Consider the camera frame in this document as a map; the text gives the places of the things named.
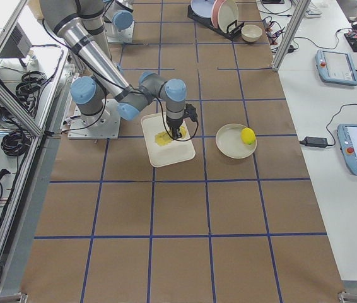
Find yellow lemon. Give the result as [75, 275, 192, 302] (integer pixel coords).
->
[240, 128, 256, 145]

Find pink plate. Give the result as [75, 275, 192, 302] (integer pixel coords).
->
[211, 0, 225, 28]

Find round cream plate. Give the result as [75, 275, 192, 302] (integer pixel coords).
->
[215, 123, 257, 159]

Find upper teach pendant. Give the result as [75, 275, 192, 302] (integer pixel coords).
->
[315, 49, 357, 86]

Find blue plate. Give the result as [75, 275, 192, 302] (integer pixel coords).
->
[190, 0, 215, 18]

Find cream plate in rack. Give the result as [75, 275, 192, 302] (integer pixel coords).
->
[217, 0, 239, 33]

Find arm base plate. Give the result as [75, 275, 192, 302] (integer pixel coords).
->
[105, 23, 134, 44]
[67, 98, 120, 140]

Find black power adapter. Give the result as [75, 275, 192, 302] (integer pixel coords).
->
[299, 136, 328, 148]

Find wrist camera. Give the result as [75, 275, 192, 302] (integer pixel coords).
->
[185, 104, 198, 122]

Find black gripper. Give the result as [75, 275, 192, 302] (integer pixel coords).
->
[166, 110, 184, 140]

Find aluminium frame post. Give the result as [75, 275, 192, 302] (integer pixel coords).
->
[271, 0, 310, 71]

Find cream bowl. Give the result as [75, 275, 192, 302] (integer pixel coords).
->
[241, 25, 262, 43]

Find white rectangular tray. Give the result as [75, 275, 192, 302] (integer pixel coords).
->
[141, 113, 196, 167]

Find black dish rack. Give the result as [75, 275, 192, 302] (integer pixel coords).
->
[187, 6, 245, 41]

